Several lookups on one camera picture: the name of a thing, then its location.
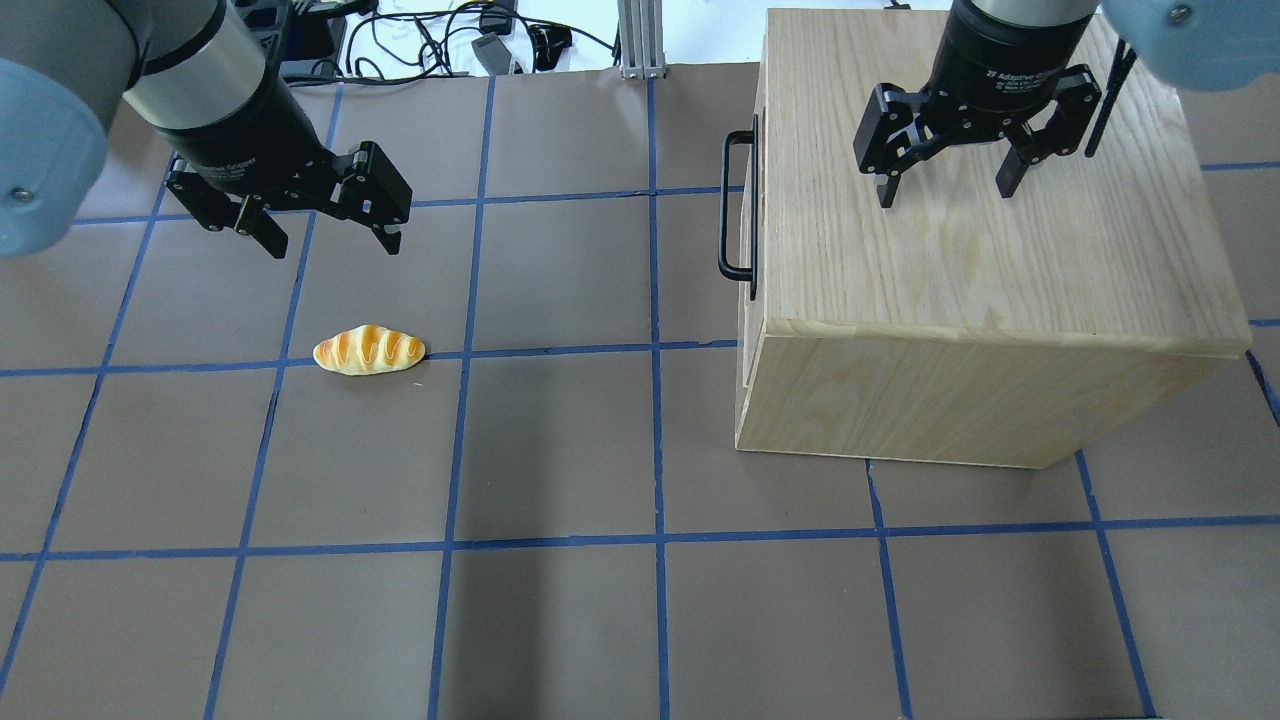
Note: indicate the toy bread loaf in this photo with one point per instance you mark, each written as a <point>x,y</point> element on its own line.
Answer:
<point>369,350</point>

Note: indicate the grey power adapter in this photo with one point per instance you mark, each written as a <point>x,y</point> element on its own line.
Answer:
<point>494,56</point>

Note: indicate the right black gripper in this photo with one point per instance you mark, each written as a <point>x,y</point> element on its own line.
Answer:
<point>1003,60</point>

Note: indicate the aluminium frame post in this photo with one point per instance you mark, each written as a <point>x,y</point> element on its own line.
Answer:
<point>640,45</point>

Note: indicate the wooden drawer cabinet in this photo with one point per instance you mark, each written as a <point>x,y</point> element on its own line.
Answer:
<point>957,326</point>

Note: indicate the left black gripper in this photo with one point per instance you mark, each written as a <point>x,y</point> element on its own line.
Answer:
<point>258,138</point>

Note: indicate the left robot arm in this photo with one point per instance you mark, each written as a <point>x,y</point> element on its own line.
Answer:
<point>204,80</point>

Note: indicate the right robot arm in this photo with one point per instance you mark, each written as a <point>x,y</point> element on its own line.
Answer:
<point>1205,46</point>

